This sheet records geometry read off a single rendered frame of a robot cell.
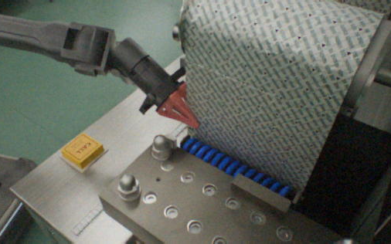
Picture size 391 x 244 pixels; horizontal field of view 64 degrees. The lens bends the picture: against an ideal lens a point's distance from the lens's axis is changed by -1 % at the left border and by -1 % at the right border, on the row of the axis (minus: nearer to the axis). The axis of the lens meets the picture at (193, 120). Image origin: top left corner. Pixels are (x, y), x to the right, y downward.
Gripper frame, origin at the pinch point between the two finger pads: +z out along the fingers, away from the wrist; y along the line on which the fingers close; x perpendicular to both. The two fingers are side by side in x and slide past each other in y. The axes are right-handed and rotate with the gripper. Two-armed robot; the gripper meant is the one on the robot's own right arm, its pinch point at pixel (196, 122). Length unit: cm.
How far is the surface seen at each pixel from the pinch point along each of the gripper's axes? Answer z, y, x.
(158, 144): -2.1, 7.9, -1.3
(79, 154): -13.8, 11.6, -24.4
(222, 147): 6.5, 0.3, 0.5
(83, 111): -60, -51, -157
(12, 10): -217, -113, -246
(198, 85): -4.0, 0.2, 8.2
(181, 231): 9.8, 17.1, 1.1
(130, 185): -0.5, 16.9, -0.8
